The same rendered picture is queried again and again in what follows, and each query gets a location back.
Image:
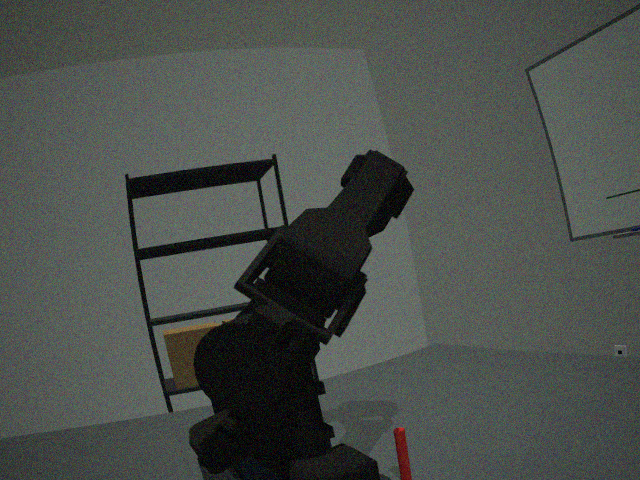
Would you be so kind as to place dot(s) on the red peg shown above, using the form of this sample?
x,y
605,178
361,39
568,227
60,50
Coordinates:
x,y
402,453

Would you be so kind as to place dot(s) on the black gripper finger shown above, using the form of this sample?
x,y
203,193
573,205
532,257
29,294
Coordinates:
x,y
274,464

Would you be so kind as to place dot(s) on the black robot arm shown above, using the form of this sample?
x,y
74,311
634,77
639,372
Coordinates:
x,y
314,269

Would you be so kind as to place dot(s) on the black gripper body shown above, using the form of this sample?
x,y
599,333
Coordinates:
x,y
296,424

